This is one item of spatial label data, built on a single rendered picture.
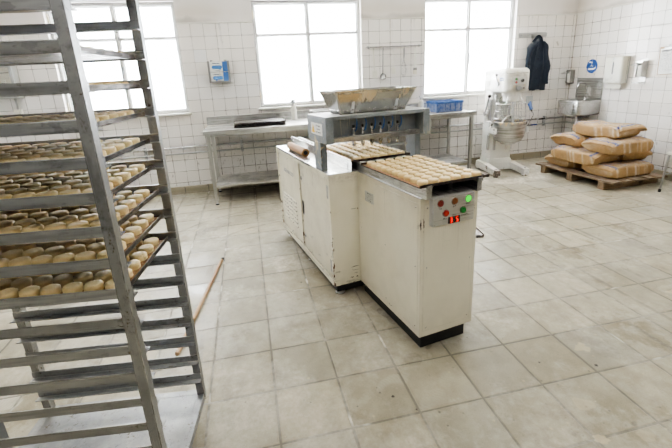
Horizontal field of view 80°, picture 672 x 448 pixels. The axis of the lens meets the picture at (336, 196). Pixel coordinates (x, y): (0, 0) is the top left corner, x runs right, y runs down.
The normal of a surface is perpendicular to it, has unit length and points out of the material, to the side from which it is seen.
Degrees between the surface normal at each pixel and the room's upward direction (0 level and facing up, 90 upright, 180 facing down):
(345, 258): 90
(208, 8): 90
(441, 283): 90
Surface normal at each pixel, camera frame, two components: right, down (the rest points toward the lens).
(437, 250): 0.38, 0.25
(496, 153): 0.07, 0.28
